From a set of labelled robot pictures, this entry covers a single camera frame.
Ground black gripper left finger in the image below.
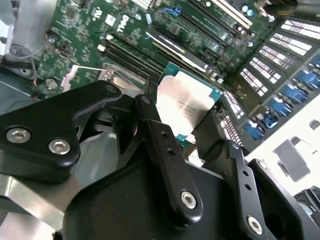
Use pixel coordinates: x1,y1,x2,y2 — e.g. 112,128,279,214
0,77,204,229

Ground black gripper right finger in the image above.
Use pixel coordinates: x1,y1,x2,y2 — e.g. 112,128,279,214
193,109,320,240

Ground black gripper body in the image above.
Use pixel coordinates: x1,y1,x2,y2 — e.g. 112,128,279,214
54,159,243,240

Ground silver CPU green edge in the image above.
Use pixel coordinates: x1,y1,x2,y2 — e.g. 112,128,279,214
155,61,224,148

